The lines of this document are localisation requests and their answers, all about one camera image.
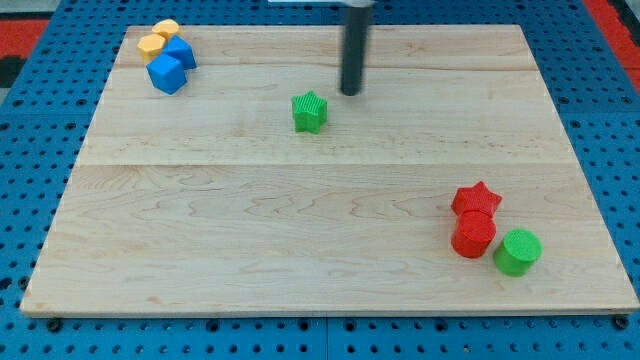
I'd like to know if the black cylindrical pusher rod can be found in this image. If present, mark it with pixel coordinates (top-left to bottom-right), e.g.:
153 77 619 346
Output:
340 1 374 96

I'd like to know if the front blue cube block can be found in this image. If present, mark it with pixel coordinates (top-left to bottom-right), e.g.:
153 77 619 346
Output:
146 54 187 95

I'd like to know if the rear yellow hexagon block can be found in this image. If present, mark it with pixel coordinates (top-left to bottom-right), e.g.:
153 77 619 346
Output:
152 18 182 40

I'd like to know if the red star block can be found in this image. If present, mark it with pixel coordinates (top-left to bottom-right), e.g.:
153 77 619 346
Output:
451 181 503 217

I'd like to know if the front yellow hexagon block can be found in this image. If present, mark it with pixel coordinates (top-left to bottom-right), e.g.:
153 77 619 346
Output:
136 34 166 64

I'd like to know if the rear blue cube block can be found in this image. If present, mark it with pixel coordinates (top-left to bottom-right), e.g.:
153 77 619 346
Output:
162 35 197 70

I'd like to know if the blue cube block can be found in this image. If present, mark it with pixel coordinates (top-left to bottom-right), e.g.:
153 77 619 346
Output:
146 54 187 95
162 35 197 70

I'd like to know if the green star block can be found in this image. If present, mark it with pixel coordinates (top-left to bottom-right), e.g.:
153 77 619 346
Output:
291 91 328 134

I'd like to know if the wooden board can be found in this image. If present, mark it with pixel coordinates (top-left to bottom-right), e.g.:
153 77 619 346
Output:
21 25 639 318

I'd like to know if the green cylinder block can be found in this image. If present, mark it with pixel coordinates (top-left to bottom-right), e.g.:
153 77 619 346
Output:
493 228 543 277

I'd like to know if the red cylinder block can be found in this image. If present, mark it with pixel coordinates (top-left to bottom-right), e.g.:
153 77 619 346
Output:
451 211 497 258

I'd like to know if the yellow hexagon block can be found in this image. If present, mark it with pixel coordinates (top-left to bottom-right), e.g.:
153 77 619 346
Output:
136 34 166 64
152 18 182 40

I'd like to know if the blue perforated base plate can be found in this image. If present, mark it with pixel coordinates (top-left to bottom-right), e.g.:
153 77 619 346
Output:
1 0 639 359

